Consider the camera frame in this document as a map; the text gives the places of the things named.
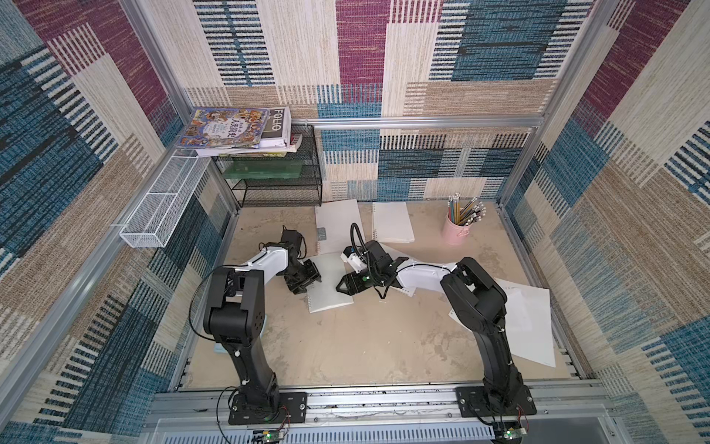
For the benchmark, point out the bundle of pencils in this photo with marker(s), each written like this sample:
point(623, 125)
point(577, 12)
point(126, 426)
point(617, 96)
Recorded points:
point(464, 212)

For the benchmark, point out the black wire shelf rack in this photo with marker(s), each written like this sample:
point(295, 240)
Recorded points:
point(280, 179)

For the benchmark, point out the torn white notebook page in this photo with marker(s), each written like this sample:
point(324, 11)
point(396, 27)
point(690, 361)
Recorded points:
point(528, 322)

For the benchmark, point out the colourful picture book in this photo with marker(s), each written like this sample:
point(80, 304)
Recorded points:
point(223, 127)

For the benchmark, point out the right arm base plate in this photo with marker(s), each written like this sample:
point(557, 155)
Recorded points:
point(477, 401)

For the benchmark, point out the pink pencil cup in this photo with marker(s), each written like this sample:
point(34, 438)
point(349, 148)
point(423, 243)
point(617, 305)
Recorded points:
point(453, 234)

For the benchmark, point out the folio book black white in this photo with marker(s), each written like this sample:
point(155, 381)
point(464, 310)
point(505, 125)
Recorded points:
point(277, 130)

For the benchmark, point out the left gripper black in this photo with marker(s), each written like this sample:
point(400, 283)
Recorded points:
point(312, 274)

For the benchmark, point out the green folder on shelf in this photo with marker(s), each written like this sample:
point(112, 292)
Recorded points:
point(264, 169)

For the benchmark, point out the aluminium front rail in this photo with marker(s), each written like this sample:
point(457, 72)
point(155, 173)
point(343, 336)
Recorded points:
point(334, 405)

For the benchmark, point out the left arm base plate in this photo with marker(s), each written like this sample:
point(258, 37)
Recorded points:
point(291, 408)

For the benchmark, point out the white spiral notebook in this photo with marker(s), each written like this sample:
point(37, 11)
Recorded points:
point(333, 225)

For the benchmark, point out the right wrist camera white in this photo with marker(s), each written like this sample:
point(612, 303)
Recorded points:
point(351, 257)

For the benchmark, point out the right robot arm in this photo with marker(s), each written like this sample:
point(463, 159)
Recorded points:
point(476, 298)

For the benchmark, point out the white wire mesh basket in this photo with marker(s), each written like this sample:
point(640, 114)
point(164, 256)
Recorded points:
point(155, 219)

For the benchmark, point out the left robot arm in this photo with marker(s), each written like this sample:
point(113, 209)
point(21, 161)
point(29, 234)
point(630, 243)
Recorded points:
point(234, 316)

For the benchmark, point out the grey-green notebook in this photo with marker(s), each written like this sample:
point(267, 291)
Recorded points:
point(391, 223)

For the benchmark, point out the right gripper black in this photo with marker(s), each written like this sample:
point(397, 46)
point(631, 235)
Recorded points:
point(358, 280)

